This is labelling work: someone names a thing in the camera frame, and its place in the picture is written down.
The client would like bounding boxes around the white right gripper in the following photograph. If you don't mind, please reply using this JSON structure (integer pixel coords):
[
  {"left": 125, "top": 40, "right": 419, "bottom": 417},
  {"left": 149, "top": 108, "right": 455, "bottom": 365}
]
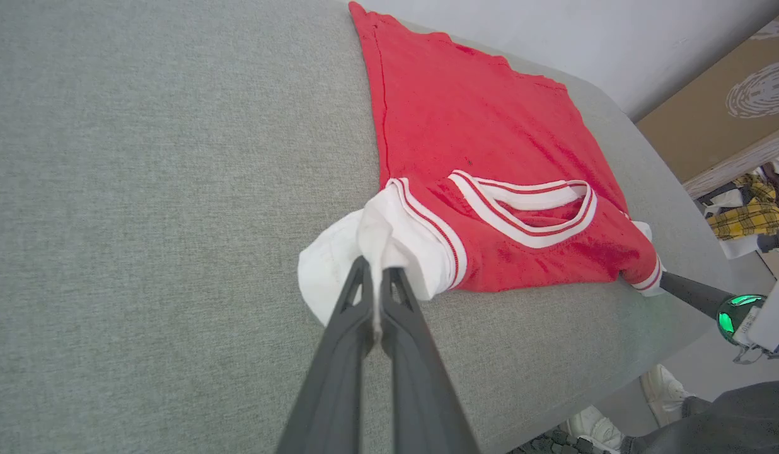
[{"left": 659, "top": 257, "right": 779, "bottom": 359}]

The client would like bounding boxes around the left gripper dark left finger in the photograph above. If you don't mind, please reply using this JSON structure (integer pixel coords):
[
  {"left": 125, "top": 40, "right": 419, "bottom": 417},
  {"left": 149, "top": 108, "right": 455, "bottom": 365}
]
[{"left": 276, "top": 255, "right": 375, "bottom": 454}]

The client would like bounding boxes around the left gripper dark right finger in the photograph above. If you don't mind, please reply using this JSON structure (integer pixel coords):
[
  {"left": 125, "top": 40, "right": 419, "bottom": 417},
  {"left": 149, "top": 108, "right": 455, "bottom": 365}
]
[{"left": 380, "top": 267, "right": 482, "bottom": 454}]

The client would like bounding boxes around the red jersey with white sleeves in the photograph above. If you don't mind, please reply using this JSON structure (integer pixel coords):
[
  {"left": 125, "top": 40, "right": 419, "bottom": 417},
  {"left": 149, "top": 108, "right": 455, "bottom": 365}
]
[{"left": 297, "top": 1, "right": 666, "bottom": 329}]

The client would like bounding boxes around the yellow plaid cloth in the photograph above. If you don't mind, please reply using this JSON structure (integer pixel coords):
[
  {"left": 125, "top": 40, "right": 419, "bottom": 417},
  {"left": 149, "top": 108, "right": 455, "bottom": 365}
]
[{"left": 705, "top": 173, "right": 779, "bottom": 242}]

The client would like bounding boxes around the white sneaker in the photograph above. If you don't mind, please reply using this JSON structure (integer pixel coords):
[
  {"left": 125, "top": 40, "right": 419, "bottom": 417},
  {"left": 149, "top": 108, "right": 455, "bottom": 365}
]
[
  {"left": 640, "top": 364, "right": 696, "bottom": 428},
  {"left": 562, "top": 405, "right": 625, "bottom": 453}
]

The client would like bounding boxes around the dark grey trouser leg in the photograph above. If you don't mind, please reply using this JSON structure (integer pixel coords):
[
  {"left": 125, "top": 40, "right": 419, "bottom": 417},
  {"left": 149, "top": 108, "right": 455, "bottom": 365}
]
[{"left": 620, "top": 380, "right": 779, "bottom": 454}]

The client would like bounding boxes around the dark pebbled floor mat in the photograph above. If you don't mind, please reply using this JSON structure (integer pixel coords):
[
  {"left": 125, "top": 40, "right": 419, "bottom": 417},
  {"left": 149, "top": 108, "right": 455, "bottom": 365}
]
[{"left": 508, "top": 428, "right": 620, "bottom": 454}]

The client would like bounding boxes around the brown printed cardboard box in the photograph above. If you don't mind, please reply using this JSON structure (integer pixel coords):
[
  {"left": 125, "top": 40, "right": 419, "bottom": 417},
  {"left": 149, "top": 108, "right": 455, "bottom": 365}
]
[{"left": 635, "top": 9, "right": 779, "bottom": 185}]

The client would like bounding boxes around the grey fabric sofa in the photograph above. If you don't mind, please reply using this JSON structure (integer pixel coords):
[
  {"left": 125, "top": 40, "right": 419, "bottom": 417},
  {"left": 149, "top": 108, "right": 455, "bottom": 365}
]
[{"left": 0, "top": 0, "right": 775, "bottom": 454}]

